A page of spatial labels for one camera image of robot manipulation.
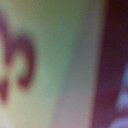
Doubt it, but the colourful snack box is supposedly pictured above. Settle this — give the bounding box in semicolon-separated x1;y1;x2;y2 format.
0;0;128;128

